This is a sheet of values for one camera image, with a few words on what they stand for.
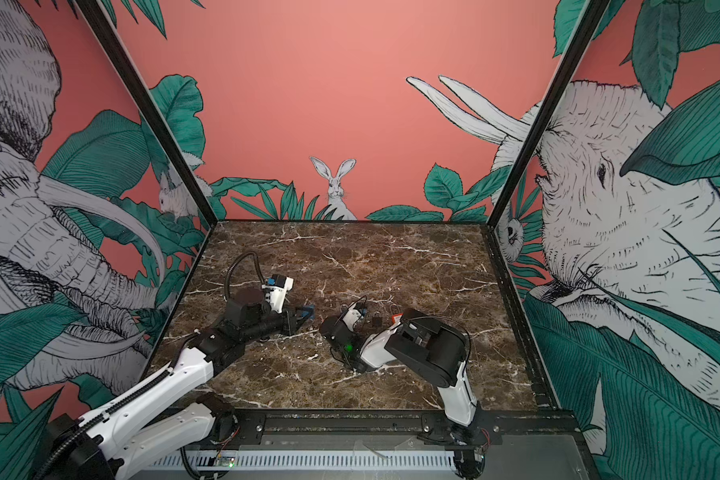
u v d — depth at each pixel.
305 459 0.78
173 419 0.57
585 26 0.72
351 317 0.88
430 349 0.50
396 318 0.92
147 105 0.85
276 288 0.70
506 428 0.77
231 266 1.08
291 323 0.69
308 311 0.76
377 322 0.93
